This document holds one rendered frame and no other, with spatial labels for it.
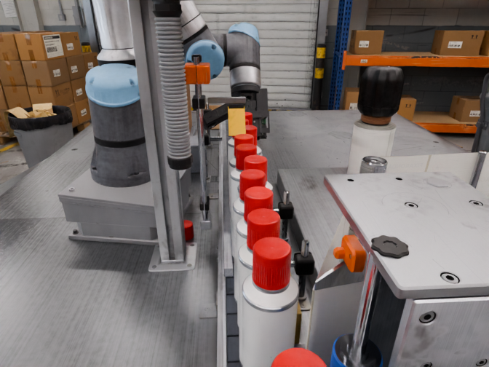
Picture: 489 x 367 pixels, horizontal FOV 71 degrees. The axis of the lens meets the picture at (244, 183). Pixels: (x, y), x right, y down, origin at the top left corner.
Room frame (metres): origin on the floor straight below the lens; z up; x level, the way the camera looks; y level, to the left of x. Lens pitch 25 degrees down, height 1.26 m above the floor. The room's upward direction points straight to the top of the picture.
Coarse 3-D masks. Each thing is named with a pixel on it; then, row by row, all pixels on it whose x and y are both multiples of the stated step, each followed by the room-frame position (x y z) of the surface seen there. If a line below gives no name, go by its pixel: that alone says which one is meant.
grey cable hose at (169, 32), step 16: (160, 0) 0.43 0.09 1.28; (176, 0) 0.44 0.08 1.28; (160, 16) 0.43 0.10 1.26; (176, 16) 0.44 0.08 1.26; (160, 32) 0.43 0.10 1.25; (176, 32) 0.43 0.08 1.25; (160, 48) 0.44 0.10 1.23; (176, 48) 0.43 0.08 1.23; (160, 64) 0.44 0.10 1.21; (176, 64) 0.43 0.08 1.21; (176, 80) 0.43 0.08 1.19; (176, 96) 0.43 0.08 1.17; (176, 112) 0.43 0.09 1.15; (176, 128) 0.43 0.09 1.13; (176, 144) 0.43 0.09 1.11; (176, 160) 0.43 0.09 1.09; (192, 160) 0.44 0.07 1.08
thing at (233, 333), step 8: (232, 264) 0.47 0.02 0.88; (232, 280) 0.43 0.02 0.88; (232, 288) 0.42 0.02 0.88; (232, 296) 0.40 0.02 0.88; (232, 304) 0.38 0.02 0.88; (232, 312) 0.37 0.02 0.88; (232, 320) 0.35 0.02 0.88; (232, 328) 0.34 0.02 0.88; (232, 336) 0.32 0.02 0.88; (232, 344) 0.31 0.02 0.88; (232, 352) 0.30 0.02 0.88; (232, 360) 0.29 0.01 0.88
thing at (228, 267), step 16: (224, 128) 1.02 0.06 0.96; (224, 144) 0.87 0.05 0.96; (224, 160) 0.75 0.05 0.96; (224, 176) 0.66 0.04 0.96; (224, 192) 0.59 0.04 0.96; (224, 208) 0.52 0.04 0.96; (224, 224) 0.47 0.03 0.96; (224, 240) 0.43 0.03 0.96; (224, 256) 0.39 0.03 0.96; (224, 272) 0.36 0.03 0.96
